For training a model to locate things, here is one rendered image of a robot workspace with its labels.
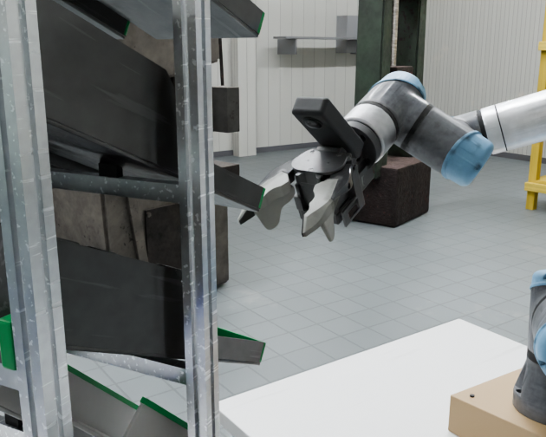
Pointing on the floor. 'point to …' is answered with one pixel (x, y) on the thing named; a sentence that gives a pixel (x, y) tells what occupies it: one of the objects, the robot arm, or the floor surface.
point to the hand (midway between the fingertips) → (272, 218)
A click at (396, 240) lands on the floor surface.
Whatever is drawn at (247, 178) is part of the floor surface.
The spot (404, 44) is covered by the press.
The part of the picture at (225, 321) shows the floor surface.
